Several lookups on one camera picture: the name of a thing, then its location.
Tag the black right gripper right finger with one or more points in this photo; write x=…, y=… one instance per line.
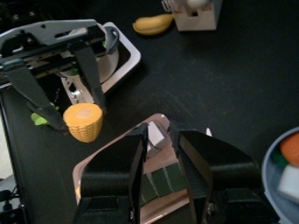
x=222, y=172

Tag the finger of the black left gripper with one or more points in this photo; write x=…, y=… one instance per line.
x=90, y=75
x=32, y=93

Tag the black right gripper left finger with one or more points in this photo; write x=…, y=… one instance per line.
x=111, y=175

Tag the yellow toy corn piece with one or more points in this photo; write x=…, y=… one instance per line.
x=83, y=122

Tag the green toy corn husk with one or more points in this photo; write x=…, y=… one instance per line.
x=37, y=119

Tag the white slotted spatula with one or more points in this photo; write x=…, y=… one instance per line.
x=74, y=89

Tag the white rectangular tray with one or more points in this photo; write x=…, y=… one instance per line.
x=124, y=58

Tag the green striped toy piece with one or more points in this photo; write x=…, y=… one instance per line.
x=163, y=180

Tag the small green toy piece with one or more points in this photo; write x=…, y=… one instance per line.
x=279, y=159

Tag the blue round bowl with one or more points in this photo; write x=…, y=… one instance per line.
x=272, y=198

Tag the pink rectangular tray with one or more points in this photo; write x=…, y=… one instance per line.
x=166, y=201

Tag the white toy block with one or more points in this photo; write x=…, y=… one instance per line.
x=156, y=137

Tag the white toy cube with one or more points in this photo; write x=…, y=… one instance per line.
x=290, y=183

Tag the orange toy food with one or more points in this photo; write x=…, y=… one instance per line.
x=291, y=148

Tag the yellow toy banana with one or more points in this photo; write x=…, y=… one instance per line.
x=152, y=24

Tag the white box utensil holder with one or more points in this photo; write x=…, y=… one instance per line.
x=196, y=17

